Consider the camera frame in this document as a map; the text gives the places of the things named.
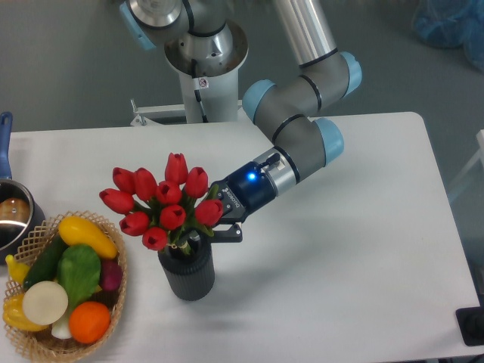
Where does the orange fruit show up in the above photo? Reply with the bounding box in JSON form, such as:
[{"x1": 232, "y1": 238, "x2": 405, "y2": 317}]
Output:
[{"x1": 69, "y1": 301, "x2": 110, "y2": 344}]

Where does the dark grey ribbed vase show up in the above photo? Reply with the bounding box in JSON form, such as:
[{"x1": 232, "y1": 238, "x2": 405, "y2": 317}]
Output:
[{"x1": 158, "y1": 238, "x2": 215, "y2": 301}]

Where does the blue plastic bag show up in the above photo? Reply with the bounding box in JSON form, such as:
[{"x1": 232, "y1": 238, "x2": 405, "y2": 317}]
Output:
[{"x1": 411, "y1": 1, "x2": 483, "y2": 71}]

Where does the white round onion slice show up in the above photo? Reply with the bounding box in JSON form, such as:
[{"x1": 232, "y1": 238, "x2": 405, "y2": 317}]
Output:
[{"x1": 22, "y1": 281, "x2": 68, "y2": 325}]

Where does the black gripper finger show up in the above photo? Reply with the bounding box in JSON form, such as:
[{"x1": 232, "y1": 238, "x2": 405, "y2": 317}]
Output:
[{"x1": 188, "y1": 222, "x2": 243, "y2": 243}]

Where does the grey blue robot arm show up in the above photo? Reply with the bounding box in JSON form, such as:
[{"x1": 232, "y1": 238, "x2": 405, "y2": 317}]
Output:
[{"x1": 119, "y1": 1, "x2": 361, "y2": 242}]

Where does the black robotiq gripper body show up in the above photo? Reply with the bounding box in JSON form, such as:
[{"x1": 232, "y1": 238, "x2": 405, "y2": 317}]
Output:
[{"x1": 210, "y1": 160, "x2": 277, "y2": 225}]

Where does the green lettuce leaf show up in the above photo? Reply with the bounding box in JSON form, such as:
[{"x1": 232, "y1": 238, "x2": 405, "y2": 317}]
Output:
[{"x1": 57, "y1": 244, "x2": 101, "y2": 314}]

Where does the yellow bell pepper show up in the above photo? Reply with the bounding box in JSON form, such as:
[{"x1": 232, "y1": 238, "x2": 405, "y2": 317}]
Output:
[{"x1": 2, "y1": 293, "x2": 48, "y2": 332}]

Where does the purple red onion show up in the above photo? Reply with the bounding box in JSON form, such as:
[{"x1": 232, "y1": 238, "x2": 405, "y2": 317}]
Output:
[{"x1": 99, "y1": 259, "x2": 123, "y2": 291}]

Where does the green cucumber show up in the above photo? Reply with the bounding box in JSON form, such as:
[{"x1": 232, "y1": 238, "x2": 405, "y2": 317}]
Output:
[{"x1": 23, "y1": 234, "x2": 68, "y2": 290}]

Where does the woven wicker basket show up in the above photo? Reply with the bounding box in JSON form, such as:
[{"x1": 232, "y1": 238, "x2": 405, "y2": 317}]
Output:
[{"x1": 2, "y1": 210, "x2": 129, "y2": 363}]

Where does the yellow squash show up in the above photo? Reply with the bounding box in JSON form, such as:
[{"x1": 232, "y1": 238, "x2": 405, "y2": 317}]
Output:
[{"x1": 58, "y1": 216, "x2": 118, "y2": 259}]

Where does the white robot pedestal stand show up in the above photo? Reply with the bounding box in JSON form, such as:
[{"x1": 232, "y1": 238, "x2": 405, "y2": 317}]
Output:
[{"x1": 132, "y1": 20, "x2": 248, "y2": 126}]

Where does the black device at edge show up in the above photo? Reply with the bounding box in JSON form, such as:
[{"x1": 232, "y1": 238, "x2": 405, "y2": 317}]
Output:
[{"x1": 455, "y1": 306, "x2": 483, "y2": 346}]

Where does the red tulip bouquet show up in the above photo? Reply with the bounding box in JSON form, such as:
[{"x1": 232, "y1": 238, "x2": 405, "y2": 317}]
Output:
[{"x1": 99, "y1": 153, "x2": 223, "y2": 257}]

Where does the blue handled saucepan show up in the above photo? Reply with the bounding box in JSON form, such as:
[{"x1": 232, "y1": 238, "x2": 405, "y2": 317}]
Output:
[{"x1": 1, "y1": 111, "x2": 45, "y2": 265}]

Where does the white frame at right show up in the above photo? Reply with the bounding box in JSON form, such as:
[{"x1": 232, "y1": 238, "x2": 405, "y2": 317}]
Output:
[{"x1": 447, "y1": 129, "x2": 483, "y2": 204}]

